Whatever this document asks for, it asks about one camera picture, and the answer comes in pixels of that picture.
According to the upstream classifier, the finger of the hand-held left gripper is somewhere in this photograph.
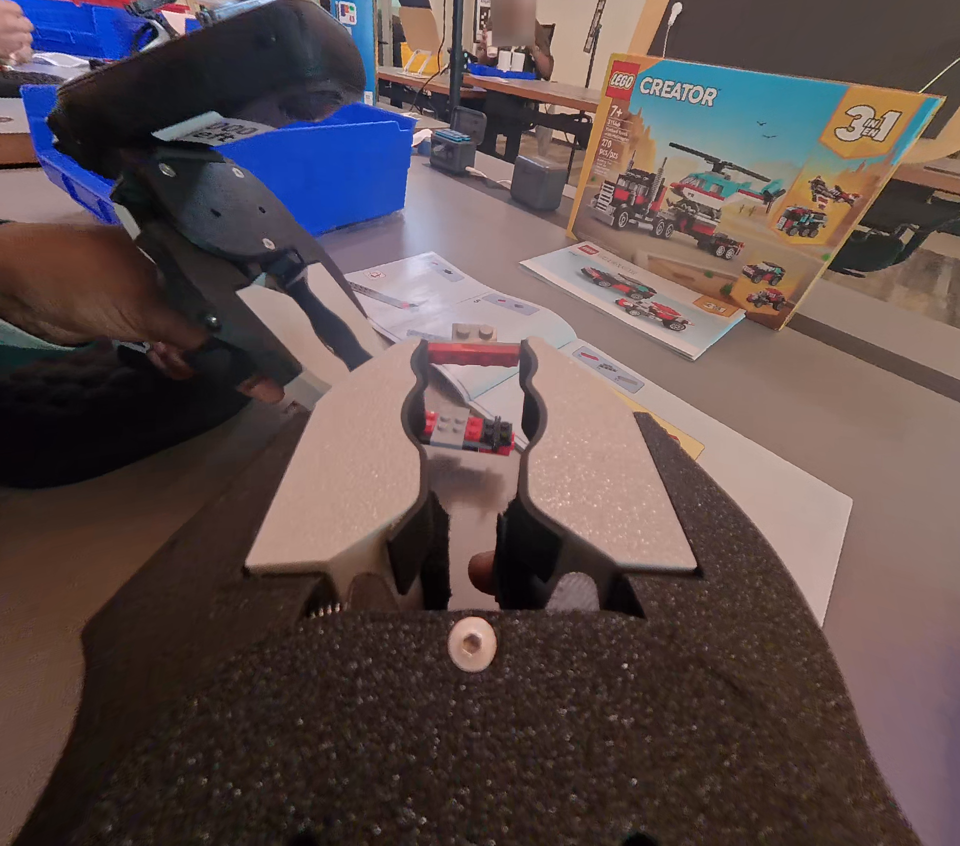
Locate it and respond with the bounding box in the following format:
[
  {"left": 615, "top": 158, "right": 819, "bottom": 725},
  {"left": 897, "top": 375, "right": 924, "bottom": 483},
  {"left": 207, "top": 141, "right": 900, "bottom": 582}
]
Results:
[
  {"left": 237, "top": 279, "right": 351, "bottom": 413},
  {"left": 296, "top": 258, "right": 388, "bottom": 368}
]

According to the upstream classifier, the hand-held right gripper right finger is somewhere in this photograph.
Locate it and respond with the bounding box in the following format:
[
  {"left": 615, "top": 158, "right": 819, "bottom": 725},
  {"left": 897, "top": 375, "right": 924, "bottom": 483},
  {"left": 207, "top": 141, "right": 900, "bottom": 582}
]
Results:
[{"left": 514, "top": 336, "right": 700, "bottom": 590}]

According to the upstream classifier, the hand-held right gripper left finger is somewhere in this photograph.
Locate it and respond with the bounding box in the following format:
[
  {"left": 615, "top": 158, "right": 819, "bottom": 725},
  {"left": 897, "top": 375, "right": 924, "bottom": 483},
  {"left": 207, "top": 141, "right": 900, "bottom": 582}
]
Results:
[{"left": 246, "top": 336, "right": 432, "bottom": 597}]

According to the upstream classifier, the long grey red brick assembly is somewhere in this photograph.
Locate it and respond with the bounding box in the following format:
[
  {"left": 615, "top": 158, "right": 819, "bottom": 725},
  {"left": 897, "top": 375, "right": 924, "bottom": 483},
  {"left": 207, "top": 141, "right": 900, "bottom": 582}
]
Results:
[{"left": 417, "top": 403, "right": 519, "bottom": 458}]

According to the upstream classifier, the red plate with grey piece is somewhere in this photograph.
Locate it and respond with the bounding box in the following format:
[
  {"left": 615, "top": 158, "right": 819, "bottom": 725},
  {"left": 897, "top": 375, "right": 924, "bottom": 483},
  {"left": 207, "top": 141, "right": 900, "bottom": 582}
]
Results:
[{"left": 426, "top": 321, "right": 523, "bottom": 368}]

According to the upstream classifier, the blue plastic bin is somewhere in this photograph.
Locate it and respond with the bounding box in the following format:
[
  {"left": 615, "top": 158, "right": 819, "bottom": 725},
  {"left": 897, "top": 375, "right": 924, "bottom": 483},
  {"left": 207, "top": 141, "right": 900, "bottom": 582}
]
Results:
[
  {"left": 21, "top": 84, "right": 418, "bottom": 241},
  {"left": 0, "top": 0, "right": 198, "bottom": 64}
]

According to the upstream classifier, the truck and helicopter set box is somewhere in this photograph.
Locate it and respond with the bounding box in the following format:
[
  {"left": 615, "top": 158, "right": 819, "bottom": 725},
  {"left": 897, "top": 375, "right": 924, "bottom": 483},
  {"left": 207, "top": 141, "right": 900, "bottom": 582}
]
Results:
[{"left": 565, "top": 51, "right": 947, "bottom": 332}]

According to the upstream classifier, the person's left hand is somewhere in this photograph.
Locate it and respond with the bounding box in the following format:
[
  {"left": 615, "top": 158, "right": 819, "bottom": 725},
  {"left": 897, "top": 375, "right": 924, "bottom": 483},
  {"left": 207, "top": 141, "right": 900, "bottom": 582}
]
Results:
[{"left": 0, "top": 222, "right": 285, "bottom": 406}]

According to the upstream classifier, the open instruction booklet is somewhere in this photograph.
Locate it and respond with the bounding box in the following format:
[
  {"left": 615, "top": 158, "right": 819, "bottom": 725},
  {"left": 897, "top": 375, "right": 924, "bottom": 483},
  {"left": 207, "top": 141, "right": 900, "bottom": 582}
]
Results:
[{"left": 345, "top": 251, "right": 854, "bottom": 627}]

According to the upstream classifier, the closed booklet with car cover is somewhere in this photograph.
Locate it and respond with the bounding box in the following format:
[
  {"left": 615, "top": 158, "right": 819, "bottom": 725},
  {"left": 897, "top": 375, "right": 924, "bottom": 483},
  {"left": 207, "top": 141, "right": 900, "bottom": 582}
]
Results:
[{"left": 519, "top": 239, "right": 748, "bottom": 362}]

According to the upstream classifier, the dark cloth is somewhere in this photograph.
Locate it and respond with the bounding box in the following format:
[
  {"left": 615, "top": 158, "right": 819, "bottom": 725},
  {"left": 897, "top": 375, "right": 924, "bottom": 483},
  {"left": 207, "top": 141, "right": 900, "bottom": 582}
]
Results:
[{"left": 0, "top": 342, "right": 253, "bottom": 489}]

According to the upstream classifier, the small grey box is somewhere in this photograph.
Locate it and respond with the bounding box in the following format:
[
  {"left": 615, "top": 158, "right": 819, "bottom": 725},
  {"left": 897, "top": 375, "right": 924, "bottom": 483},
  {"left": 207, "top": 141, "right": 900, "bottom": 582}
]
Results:
[{"left": 510, "top": 153, "right": 568, "bottom": 212}]

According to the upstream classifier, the black light stand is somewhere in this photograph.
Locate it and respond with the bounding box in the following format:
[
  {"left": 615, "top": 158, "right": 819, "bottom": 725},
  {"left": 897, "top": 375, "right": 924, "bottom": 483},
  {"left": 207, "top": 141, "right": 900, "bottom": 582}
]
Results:
[{"left": 441, "top": 0, "right": 486, "bottom": 136}]

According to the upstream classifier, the wooden background table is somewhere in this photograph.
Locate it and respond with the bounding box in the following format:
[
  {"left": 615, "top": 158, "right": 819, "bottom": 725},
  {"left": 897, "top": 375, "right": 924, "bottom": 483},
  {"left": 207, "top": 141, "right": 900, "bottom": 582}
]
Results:
[{"left": 375, "top": 64, "right": 603, "bottom": 114}]

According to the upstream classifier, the black chair base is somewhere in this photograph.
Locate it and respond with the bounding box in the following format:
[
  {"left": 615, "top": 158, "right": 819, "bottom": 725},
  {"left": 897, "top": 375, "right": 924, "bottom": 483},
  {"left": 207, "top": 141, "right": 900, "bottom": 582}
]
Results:
[{"left": 823, "top": 208, "right": 960, "bottom": 279}]

